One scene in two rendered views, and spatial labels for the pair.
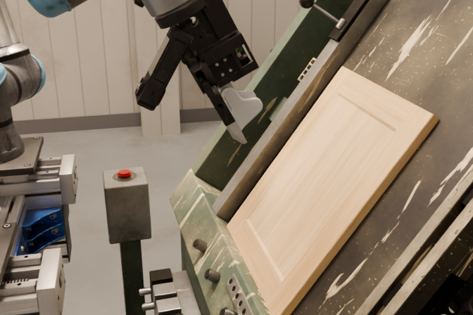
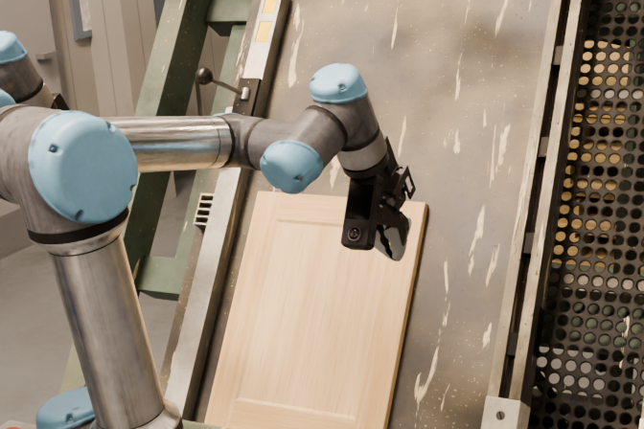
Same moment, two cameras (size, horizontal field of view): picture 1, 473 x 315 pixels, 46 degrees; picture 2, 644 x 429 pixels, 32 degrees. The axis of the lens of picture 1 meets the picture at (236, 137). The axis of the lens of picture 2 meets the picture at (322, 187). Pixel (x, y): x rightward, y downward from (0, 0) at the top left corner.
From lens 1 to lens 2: 135 cm
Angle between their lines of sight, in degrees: 45
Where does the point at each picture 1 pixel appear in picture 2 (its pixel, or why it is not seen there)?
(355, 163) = (361, 276)
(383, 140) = not seen: hidden behind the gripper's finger
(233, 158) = not seen: hidden behind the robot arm
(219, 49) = (400, 182)
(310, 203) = (329, 336)
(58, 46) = not seen: outside the picture
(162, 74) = (375, 215)
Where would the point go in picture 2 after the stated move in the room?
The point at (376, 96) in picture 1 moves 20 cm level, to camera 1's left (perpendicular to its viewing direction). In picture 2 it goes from (339, 207) to (269, 236)
